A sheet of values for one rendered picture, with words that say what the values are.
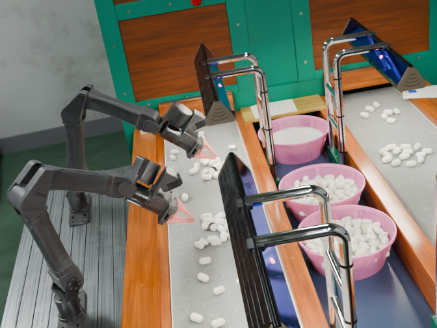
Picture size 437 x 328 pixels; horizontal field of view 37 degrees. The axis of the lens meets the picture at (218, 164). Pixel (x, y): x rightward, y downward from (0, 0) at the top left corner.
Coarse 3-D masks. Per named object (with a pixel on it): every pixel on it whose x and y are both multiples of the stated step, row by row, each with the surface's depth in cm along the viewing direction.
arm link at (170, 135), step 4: (164, 124) 211; (168, 124) 209; (164, 128) 211; (168, 128) 209; (172, 128) 210; (176, 128) 211; (160, 132) 212; (164, 132) 210; (168, 132) 209; (172, 132) 210; (176, 132) 210; (160, 136) 212; (164, 136) 210; (168, 136) 210; (172, 136) 210; (176, 136) 210; (168, 140) 211; (172, 140) 211
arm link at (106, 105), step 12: (84, 96) 204; (96, 96) 206; (108, 96) 209; (72, 108) 206; (96, 108) 207; (108, 108) 207; (120, 108) 207; (132, 108) 207; (144, 108) 211; (72, 120) 208; (132, 120) 208; (144, 120) 207; (156, 120) 208
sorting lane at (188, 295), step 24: (168, 144) 252; (216, 144) 245; (240, 144) 242; (192, 192) 214; (216, 192) 211; (168, 240) 189; (192, 240) 187; (192, 264) 176; (216, 264) 175; (192, 288) 167; (240, 288) 164; (288, 288) 161; (192, 312) 158; (216, 312) 157; (240, 312) 155
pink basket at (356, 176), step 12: (300, 168) 211; (312, 168) 212; (324, 168) 211; (348, 168) 207; (288, 180) 208; (300, 180) 211; (360, 180) 201; (360, 192) 192; (288, 204) 198; (300, 204) 191; (312, 204) 189; (336, 204) 188; (348, 204) 191; (300, 216) 196
